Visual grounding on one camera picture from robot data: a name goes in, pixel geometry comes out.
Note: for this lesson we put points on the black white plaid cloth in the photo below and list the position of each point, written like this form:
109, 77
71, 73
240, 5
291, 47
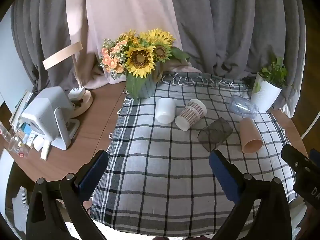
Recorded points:
162, 167

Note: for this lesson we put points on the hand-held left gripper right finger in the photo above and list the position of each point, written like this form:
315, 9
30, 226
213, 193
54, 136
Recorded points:
224, 177

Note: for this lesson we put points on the clear plastic cup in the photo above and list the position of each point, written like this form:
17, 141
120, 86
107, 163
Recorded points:
242, 106

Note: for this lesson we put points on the stack of books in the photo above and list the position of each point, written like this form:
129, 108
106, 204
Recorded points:
21, 107

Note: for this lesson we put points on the brown checkered paper cup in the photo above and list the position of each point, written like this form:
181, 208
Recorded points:
190, 115

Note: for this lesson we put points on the white power adapter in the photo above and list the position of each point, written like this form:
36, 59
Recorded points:
76, 92

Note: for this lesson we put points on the dark transparent cup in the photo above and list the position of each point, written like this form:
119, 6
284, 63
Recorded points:
215, 133

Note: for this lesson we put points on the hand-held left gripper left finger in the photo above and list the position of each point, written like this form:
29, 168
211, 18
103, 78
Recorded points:
92, 173

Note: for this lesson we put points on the white desktop appliance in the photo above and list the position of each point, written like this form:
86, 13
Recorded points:
42, 115

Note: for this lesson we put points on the green leafy plant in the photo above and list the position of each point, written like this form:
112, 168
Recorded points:
275, 73

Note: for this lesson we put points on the pale pink curtain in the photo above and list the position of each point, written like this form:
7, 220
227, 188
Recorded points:
125, 7

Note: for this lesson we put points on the clear measuring cup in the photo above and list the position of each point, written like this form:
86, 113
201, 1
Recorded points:
16, 143

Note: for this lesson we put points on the white cup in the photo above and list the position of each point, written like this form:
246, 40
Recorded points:
165, 110

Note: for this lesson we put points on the beige cup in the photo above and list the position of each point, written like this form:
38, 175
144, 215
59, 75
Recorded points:
248, 135

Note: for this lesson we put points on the sunflower bouquet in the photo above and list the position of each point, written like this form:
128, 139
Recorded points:
140, 55

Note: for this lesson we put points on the white ribbed plant pot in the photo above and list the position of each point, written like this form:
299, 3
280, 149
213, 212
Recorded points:
266, 95

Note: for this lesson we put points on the white wooden desk lamp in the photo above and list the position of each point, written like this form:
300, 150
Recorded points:
62, 53

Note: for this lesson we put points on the white spiral notebook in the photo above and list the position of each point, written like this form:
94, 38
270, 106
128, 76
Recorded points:
21, 210

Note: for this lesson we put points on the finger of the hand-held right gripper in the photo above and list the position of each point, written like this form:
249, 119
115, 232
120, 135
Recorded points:
315, 156
296, 158

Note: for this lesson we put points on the grey curtain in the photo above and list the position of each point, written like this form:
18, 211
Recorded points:
40, 30
237, 25

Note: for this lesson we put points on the grey-green ribbed vase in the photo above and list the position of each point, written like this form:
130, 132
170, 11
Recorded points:
150, 87

